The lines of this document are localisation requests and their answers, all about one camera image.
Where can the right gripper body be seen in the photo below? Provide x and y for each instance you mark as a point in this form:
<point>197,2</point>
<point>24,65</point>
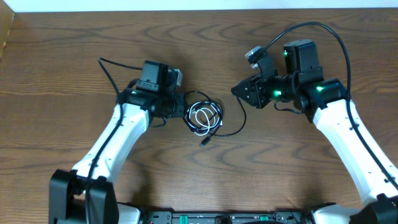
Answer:
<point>260,91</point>

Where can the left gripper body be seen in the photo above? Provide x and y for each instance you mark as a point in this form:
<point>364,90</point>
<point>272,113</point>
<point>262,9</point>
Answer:
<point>179,104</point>

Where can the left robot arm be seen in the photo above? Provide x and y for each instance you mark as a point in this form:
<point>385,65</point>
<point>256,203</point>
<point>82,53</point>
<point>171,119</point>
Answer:
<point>85,194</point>

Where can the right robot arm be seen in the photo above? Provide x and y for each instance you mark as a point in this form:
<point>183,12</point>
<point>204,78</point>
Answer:
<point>325,103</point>

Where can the cardboard box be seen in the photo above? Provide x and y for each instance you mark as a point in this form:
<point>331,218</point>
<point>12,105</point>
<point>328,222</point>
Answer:
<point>7,18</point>

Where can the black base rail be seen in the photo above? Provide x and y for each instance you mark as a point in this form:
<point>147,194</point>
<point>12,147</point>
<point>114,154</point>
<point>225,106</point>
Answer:
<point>280,216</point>

